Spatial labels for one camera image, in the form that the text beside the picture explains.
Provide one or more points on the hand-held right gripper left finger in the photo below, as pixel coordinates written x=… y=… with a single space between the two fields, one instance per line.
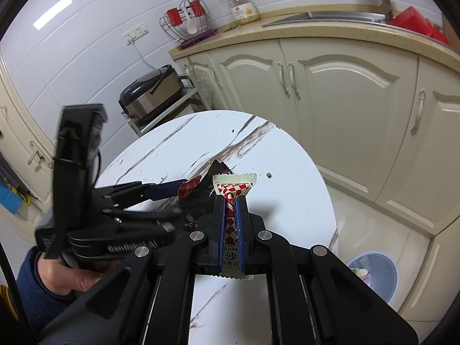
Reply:
x=220 y=222

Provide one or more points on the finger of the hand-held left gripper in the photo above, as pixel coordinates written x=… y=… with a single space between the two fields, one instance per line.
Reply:
x=165 y=189
x=143 y=222

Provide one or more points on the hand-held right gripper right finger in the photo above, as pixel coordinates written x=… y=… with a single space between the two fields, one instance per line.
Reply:
x=241 y=230

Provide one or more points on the red snack wrapper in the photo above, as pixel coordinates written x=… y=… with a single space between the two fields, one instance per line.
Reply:
x=188 y=188

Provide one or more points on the red white checkered wrapper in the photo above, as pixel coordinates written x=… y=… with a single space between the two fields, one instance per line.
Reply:
x=231 y=190

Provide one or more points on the blue plastic trash bin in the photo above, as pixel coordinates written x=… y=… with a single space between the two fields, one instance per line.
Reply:
x=384 y=276

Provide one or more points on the person's left forearm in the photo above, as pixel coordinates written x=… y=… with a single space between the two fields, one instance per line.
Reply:
x=32 y=305

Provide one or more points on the person's left hand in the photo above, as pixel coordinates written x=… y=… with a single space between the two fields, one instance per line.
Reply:
x=72 y=276

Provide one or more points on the black snack wrapper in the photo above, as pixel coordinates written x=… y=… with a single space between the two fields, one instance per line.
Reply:
x=219 y=169

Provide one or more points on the cream side cabinet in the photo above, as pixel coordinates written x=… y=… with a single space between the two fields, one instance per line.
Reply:
x=21 y=115

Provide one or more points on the blue box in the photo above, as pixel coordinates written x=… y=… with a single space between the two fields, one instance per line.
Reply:
x=14 y=201

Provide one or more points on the black silver rice cooker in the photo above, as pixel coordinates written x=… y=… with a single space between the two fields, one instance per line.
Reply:
x=151 y=93

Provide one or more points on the white plastic spoon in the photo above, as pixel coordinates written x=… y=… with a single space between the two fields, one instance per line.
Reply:
x=192 y=28

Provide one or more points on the large glass jar white label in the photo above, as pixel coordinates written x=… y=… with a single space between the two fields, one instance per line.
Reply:
x=244 y=10

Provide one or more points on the beige stone countertop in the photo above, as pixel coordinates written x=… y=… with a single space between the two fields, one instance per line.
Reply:
x=323 y=32

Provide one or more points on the steel sink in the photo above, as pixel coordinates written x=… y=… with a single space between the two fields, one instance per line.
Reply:
x=341 y=17

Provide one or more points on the red plastic basin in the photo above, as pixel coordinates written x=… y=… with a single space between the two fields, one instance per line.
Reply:
x=413 y=19

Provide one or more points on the white wall socket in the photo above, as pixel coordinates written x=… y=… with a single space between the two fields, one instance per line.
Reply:
x=136 y=34

